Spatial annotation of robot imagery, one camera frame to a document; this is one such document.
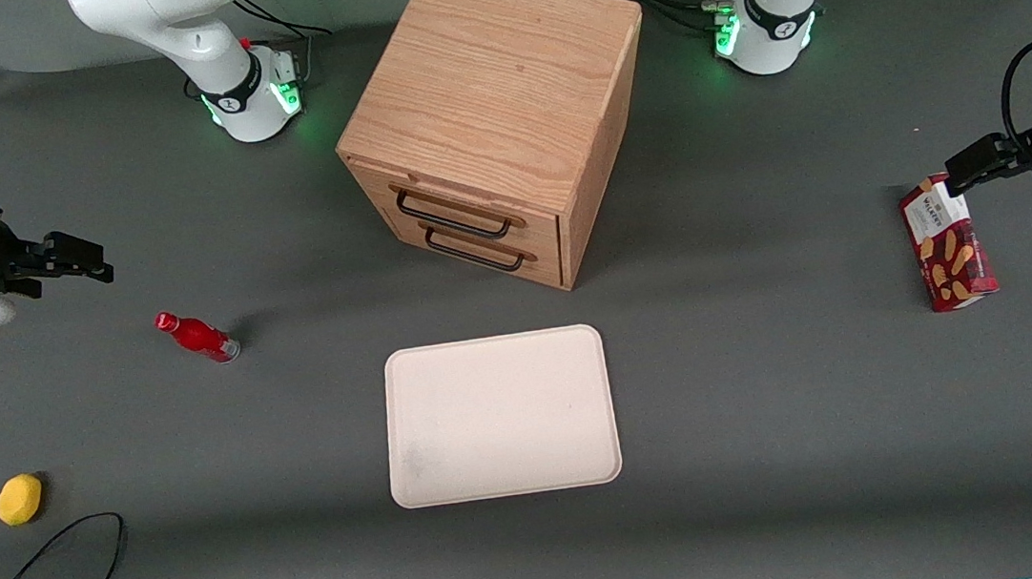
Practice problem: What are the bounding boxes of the wooden drawer with black handle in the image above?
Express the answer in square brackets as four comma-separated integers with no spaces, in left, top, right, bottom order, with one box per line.
[346,135,564,273]
[374,192,567,307]

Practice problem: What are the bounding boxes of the wooden oak drawer cabinet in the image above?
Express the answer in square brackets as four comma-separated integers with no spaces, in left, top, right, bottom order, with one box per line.
[320,0,672,315]

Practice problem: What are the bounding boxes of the red shortbread cookie box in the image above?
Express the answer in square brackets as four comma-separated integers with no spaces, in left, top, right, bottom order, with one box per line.
[896,168,1002,317]

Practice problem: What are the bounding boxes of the red plastic bottle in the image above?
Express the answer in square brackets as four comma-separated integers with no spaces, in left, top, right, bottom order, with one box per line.
[154,303,243,371]

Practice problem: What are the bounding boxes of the yellow lemon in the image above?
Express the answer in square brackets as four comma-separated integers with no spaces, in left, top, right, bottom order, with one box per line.
[0,472,48,528]

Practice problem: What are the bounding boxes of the cream plastic tray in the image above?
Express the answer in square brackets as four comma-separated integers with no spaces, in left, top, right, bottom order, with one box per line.
[374,321,626,511]

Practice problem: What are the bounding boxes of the black right arm base cables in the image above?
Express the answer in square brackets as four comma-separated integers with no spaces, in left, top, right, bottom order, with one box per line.
[232,0,340,91]

